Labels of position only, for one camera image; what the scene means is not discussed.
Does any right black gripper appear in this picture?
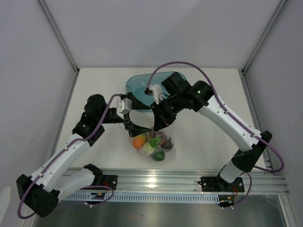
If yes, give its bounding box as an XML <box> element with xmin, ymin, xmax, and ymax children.
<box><xmin>151</xmin><ymin>94</ymin><xmax>185</xmax><ymax>131</ymax></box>

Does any orange green mango toy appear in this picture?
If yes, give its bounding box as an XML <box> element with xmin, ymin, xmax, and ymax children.
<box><xmin>132</xmin><ymin>135</ymin><xmax>147</xmax><ymax>150</ymax></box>

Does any white radish toy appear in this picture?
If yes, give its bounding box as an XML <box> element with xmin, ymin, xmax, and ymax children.
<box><xmin>141</xmin><ymin>142</ymin><xmax>155</xmax><ymax>156</ymax></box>

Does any dark brown mangosteen toy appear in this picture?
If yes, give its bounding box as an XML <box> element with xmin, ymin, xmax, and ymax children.
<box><xmin>161</xmin><ymin>138</ymin><xmax>174</xmax><ymax>152</ymax></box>

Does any clear zip top bag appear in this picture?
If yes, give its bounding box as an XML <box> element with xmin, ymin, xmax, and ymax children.
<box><xmin>128</xmin><ymin>128</ymin><xmax>176</xmax><ymax>163</ymax></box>

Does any green lime toy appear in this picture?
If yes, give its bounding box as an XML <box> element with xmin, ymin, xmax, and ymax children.
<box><xmin>151</xmin><ymin>151</ymin><xmax>165</xmax><ymax>162</ymax></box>

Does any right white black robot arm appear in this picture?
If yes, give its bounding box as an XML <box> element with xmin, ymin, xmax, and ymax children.
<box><xmin>149</xmin><ymin>80</ymin><xmax>272</xmax><ymax>191</ymax></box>

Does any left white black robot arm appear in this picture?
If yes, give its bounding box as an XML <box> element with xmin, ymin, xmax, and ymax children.
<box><xmin>17</xmin><ymin>92</ymin><xmax>150</xmax><ymax>219</ymax></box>

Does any green leaf toy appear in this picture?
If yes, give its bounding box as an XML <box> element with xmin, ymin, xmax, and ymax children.
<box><xmin>149</xmin><ymin>137</ymin><xmax>161</xmax><ymax>148</ymax></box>

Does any teal plastic tray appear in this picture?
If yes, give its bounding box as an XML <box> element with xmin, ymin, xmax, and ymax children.
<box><xmin>126</xmin><ymin>71</ymin><xmax>173</xmax><ymax>107</ymax></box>

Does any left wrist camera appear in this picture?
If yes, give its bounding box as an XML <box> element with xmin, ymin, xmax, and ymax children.
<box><xmin>116</xmin><ymin>98</ymin><xmax>132</xmax><ymax>118</ymax></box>

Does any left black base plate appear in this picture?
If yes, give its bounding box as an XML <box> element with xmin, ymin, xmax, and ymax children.
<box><xmin>91</xmin><ymin>175</ymin><xmax>118</xmax><ymax>190</ymax></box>

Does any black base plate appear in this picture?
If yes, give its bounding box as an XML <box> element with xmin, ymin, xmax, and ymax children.
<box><xmin>197</xmin><ymin>176</ymin><xmax>245</xmax><ymax>192</ymax></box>
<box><xmin>91</xmin><ymin>175</ymin><xmax>118</xmax><ymax>190</ymax></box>

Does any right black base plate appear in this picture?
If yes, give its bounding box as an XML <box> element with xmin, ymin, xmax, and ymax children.
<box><xmin>197</xmin><ymin>176</ymin><xmax>245</xmax><ymax>192</ymax></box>

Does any white slotted cable duct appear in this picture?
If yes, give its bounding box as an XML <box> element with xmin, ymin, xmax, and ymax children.
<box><xmin>64</xmin><ymin>191</ymin><xmax>220</xmax><ymax>204</ymax></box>

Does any aluminium mounting rail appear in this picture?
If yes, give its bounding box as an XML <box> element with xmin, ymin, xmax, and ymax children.
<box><xmin>103</xmin><ymin>169</ymin><xmax>290</xmax><ymax>195</ymax></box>

